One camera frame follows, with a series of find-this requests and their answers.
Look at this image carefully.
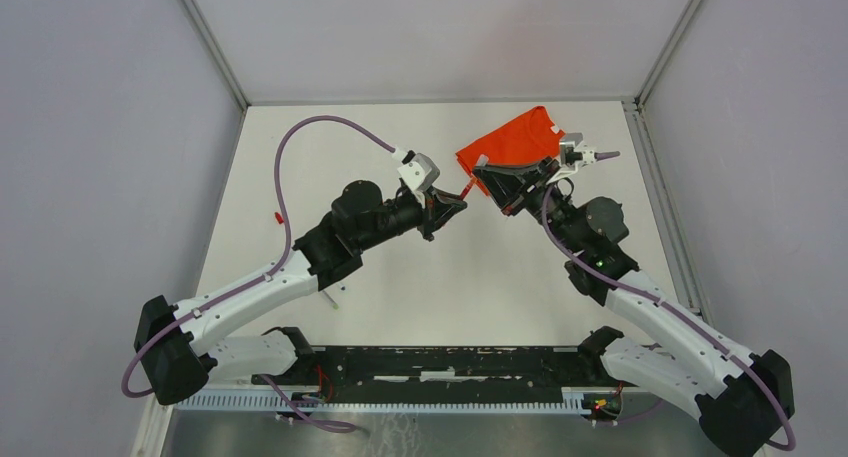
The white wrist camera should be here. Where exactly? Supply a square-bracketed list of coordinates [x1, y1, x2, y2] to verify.
[392, 148, 441, 193]
[547, 133, 599, 184]

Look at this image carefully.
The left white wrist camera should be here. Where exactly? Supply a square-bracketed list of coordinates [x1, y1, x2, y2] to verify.
[392, 148, 441, 193]

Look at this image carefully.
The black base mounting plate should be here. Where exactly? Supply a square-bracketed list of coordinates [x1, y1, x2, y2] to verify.
[272, 345, 621, 405]

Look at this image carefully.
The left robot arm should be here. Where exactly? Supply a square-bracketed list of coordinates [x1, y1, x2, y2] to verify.
[122, 180, 467, 405]

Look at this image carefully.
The red orange pen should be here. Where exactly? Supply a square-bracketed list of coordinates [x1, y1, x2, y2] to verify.
[459, 180, 475, 201]

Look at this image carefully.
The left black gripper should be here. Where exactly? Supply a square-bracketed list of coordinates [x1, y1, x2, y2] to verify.
[355, 185, 467, 252]

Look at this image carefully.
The thin green-tip pen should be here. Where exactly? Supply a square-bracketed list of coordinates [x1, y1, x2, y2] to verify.
[322, 292, 339, 310]

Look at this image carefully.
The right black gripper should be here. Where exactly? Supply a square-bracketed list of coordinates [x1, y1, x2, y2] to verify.
[473, 156, 584, 254]

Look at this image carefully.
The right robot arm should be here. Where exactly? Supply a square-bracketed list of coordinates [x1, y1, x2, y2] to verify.
[472, 158, 797, 456]

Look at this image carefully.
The white slotted cable duct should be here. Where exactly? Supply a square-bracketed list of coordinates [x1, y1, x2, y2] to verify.
[174, 388, 591, 417]

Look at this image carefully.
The folded orange cloth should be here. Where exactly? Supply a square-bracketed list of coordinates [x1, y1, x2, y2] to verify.
[455, 106, 565, 196]

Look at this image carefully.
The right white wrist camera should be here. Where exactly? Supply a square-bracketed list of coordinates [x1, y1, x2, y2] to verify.
[547, 133, 599, 184]

